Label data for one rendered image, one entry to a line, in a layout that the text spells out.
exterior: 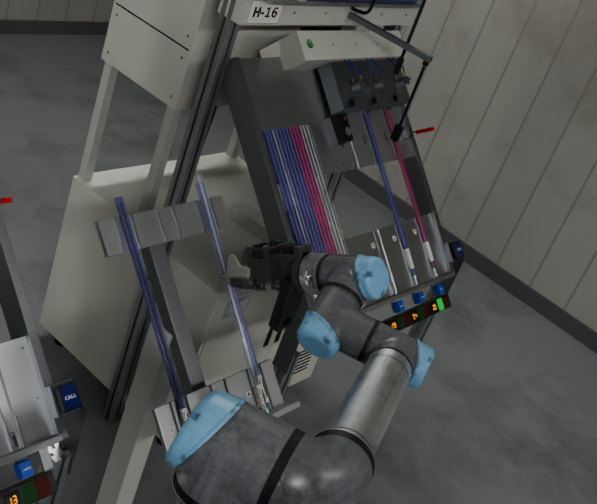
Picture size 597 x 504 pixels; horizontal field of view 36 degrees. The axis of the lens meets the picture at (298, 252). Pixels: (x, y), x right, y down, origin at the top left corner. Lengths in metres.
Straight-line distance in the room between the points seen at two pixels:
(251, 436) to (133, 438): 0.94
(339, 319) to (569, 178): 2.98
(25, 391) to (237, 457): 0.67
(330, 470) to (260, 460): 0.09
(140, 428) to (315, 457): 0.94
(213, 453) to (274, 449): 0.08
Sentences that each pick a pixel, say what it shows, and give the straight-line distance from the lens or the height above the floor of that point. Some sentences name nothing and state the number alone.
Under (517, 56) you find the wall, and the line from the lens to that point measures 4.47.
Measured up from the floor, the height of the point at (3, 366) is 0.82.
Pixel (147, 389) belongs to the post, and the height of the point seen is 0.67.
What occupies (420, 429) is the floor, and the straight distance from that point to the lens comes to 3.37.
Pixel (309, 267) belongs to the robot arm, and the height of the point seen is 1.16.
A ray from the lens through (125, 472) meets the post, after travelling 2.14.
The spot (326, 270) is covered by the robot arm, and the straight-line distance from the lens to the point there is 1.57.
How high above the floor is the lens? 1.92
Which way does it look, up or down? 28 degrees down
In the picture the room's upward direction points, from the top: 21 degrees clockwise
